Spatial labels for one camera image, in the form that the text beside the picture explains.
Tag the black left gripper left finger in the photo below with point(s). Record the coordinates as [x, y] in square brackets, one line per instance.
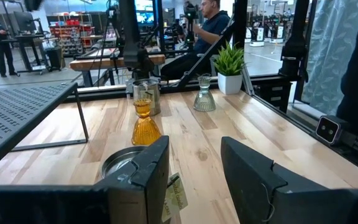
[141, 193]

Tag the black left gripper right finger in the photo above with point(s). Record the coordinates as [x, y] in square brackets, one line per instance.
[259, 193]

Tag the green-label silver candle tin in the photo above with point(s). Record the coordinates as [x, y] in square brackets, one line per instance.
[148, 99]
[117, 161]

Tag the amber glass candlestick holder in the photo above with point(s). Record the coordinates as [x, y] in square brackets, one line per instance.
[145, 130]

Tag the grey-green glass candlestick holder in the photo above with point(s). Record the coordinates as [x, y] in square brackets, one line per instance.
[204, 101]

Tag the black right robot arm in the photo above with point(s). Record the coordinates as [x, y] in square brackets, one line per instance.
[130, 31]

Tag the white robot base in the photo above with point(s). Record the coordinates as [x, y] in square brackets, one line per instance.
[277, 32]
[256, 35]

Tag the black drawer unit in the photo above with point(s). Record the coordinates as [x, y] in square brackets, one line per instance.
[273, 96]

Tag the green plant white pot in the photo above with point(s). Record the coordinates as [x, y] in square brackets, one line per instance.
[230, 81]

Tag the wooden workbench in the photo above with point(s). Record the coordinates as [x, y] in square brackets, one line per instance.
[98, 63]

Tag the black perforated metal shelf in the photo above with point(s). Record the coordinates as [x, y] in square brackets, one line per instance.
[17, 115]

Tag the grey leaf-pattern curtain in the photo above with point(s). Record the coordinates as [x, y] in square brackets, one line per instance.
[331, 46]

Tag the person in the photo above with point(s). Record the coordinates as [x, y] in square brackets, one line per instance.
[0, 40]
[211, 28]

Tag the parts bin rack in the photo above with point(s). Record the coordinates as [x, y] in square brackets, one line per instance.
[70, 34]

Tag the background display screen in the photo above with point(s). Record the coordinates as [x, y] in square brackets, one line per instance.
[145, 17]

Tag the black standing desk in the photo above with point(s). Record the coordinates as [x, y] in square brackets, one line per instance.
[26, 37]

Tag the black desk monitor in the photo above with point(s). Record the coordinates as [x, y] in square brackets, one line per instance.
[25, 21]

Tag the table-level camera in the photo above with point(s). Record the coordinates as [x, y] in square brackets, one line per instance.
[329, 130]

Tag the black aluminium rig frame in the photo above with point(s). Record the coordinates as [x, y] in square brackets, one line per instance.
[104, 91]

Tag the camera on tripod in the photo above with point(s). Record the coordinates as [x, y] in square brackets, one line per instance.
[190, 14]

